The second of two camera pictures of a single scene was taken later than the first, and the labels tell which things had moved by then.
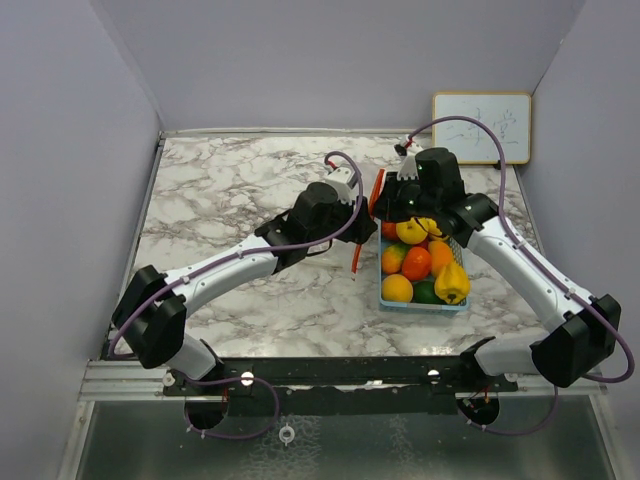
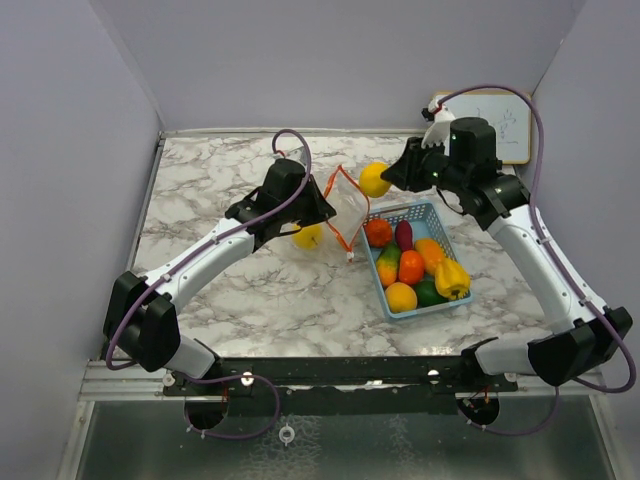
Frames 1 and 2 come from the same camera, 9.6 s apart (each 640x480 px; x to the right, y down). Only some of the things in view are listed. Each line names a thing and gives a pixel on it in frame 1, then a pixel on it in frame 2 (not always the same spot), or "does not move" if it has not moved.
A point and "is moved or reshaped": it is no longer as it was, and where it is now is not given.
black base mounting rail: (344, 386) does not move
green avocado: (424, 292) does not move
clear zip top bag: (372, 209) is moved or reshaped
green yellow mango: (392, 257) is moved or reshaped
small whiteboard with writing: (509, 115) does not move
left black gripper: (360, 228) -> (321, 209)
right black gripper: (387, 207) -> (406, 172)
